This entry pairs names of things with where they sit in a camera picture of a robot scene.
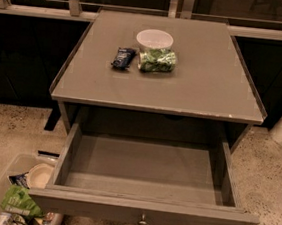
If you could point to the green snack bag in bin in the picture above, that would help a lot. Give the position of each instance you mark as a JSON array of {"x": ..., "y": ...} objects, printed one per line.
[{"x": 17, "y": 200}]

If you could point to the clear plastic storage bin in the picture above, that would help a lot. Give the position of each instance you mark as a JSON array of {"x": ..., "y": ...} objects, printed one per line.
[{"x": 22, "y": 164}]

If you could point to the grey top drawer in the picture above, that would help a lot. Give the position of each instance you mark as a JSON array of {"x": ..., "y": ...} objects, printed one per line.
[{"x": 145, "y": 182}]

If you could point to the metal window railing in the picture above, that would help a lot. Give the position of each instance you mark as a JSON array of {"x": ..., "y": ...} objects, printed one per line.
[{"x": 246, "y": 18}]

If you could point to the dark blue snack packet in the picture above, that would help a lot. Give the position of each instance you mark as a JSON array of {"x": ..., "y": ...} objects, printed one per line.
[{"x": 123, "y": 58}]

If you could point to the beige plate in bin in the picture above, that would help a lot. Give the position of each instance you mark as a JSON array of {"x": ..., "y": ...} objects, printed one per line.
[{"x": 39, "y": 175}]

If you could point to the green chip bag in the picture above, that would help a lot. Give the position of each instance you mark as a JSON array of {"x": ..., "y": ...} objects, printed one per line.
[{"x": 157, "y": 60}]

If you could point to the grey drawer cabinet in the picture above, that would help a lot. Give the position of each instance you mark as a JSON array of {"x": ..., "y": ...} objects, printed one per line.
[{"x": 209, "y": 80}]

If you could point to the blue packet in bin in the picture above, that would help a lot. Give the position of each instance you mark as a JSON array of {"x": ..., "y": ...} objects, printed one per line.
[{"x": 19, "y": 179}]

